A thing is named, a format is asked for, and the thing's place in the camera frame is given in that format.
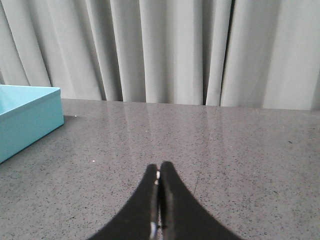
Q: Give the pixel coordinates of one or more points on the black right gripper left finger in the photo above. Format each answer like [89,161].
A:
[138,218]

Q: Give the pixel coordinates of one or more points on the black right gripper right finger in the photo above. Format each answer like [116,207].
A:
[183,218]

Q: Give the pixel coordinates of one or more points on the grey curtain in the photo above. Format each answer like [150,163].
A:
[231,53]

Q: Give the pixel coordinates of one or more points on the light blue box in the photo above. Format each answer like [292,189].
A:
[27,113]

